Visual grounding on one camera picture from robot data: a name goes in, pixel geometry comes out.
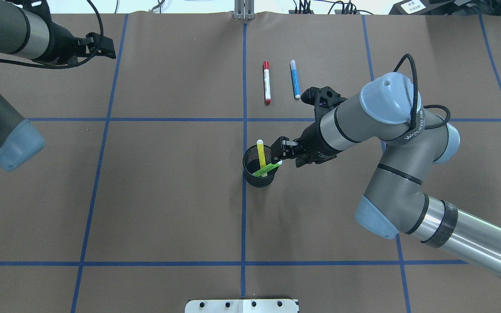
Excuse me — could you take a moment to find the brown table mat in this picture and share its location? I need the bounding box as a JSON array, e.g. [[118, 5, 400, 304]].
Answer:
[[0, 12, 501, 313]]

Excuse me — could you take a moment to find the green highlighter pen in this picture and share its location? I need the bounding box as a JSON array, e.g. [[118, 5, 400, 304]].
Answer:
[[252, 160, 283, 177]]

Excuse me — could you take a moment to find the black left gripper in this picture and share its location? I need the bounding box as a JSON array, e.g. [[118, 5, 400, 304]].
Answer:
[[50, 24, 117, 65]]

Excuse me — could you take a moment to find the white metal base plate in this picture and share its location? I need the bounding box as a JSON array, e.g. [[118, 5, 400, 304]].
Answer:
[[184, 299, 300, 313]]

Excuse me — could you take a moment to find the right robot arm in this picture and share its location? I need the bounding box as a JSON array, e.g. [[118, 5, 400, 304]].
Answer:
[[271, 72, 501, 278]]

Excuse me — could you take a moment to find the blue highlighter pen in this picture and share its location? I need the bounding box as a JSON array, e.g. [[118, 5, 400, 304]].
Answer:
[[290, 59, 301, 99]]

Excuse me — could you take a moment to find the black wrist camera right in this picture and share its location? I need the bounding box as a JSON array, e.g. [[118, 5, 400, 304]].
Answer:
[[300, 87, 348, 123]]

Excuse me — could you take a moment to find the black mesh pen cup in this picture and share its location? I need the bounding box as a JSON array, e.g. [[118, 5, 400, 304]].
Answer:
[[242, 144, 280, 188]]

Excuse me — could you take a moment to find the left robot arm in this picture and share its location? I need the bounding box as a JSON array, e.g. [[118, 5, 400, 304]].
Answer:
[[0, 0, 117, 172]]

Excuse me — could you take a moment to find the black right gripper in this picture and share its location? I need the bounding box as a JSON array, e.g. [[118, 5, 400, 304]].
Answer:
[[271, 123, 338, 168]]

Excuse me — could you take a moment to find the yellow highlighter pen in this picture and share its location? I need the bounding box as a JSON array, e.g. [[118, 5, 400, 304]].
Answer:
[[256, 139, 267, 169]]

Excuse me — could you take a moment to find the black box with label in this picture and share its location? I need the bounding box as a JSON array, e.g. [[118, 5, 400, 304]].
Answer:
[[388, 0, 453, 15]]

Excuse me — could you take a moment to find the red and white marker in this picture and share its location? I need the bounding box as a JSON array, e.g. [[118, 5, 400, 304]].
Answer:
[[262, 60, 272, 105]]

